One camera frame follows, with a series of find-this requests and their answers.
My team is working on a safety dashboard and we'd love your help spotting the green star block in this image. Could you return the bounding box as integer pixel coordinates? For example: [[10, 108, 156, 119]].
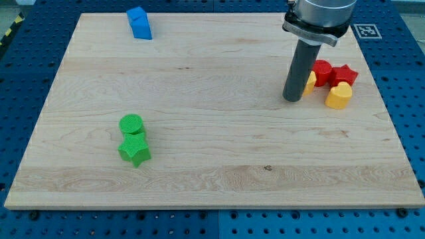
[[118, 133, 151, 168]]

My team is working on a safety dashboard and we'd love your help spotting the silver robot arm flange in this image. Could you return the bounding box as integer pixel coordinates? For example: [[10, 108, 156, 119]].
[[282, 0, 357, 46]]

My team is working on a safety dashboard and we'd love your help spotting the fiducial marker tag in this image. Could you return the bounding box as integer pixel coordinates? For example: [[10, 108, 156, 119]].
[[353, 23, 382, 39]]

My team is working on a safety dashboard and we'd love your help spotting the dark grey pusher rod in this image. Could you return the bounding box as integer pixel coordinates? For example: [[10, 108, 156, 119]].
[[282, 39, 321, 102]]

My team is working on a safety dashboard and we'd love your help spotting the blue cube block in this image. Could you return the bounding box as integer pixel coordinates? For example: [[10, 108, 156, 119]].
[[126, 7, 147, 24]]

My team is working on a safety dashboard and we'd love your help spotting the yellow heart block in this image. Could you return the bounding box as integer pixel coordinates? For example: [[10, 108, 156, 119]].
[[325, 82, 353, 110]]

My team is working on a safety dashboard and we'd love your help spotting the red star block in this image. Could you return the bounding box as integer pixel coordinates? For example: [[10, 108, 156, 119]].
[[328, 64, 359, 87]]

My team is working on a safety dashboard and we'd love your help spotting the red cylinder block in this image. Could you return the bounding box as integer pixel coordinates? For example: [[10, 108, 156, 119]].
[[312, 60, 333, 87]]

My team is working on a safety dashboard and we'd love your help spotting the yellow hexagon block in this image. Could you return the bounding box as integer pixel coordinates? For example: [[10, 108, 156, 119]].
[[302, 71, 317, 96]]

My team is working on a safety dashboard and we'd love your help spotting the blue pentagon block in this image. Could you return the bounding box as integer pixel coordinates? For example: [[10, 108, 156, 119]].
[[130, 17, 153, 40]]

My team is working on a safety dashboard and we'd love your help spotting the green cylinder block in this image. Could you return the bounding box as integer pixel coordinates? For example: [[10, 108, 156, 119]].
[[119, 114, 145, 135]]

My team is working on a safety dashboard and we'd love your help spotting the wooden board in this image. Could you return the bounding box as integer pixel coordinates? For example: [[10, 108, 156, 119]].
[[5, 13, 424, 210]]

